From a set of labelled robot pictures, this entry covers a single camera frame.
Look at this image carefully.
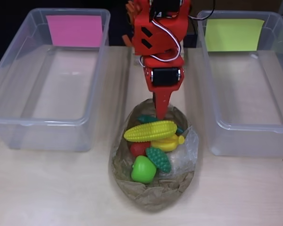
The white wrist servo cable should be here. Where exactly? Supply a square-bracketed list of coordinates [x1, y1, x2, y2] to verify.
[138, 20, 182, 68]

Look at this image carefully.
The pink paper note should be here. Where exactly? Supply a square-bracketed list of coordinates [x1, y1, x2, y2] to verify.
[46, 15, 103, 48]

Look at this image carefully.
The black arm servo cable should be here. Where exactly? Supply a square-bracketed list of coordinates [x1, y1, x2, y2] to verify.
[189, 0, 216, 22]

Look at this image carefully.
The dark green bumpy toy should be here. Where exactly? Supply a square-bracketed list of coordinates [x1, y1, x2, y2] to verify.
[145, 147, 172, 173]

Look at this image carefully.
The dark green toy cucumber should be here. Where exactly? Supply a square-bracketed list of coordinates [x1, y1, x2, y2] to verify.
[137, 114, 185, 135]

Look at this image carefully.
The clear plastic bin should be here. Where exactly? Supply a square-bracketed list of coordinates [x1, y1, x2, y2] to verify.
[0, 8, 111, 153]
[196, 10, 283, 158]

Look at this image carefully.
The yellow toy corn cob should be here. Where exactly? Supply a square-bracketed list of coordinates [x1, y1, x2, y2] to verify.
[124, 120, 178, 143]

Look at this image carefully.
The yellow paper note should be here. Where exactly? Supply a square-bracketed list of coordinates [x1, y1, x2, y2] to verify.
[204, 18, 265, 52]

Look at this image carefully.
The clear plastic wrap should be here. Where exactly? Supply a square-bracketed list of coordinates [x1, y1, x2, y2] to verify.
[166, 126, 200, 176]

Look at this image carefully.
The orange printed clamp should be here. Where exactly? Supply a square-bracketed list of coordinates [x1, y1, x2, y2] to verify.
[122, 0, 142, 47]

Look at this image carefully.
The yellow toy banana bunch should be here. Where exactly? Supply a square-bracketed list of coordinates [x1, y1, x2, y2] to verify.
[150, 134, 186, 152]

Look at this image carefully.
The crumpled brown paper bag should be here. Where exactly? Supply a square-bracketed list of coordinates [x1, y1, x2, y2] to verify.
[108, 98, 201, 211]

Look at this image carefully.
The red toy strawberry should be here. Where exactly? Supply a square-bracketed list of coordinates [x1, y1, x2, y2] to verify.
[130, 140, 152, 158]

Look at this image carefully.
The green toy apple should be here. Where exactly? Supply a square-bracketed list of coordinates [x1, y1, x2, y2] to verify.
[131, 155, 158, 184]

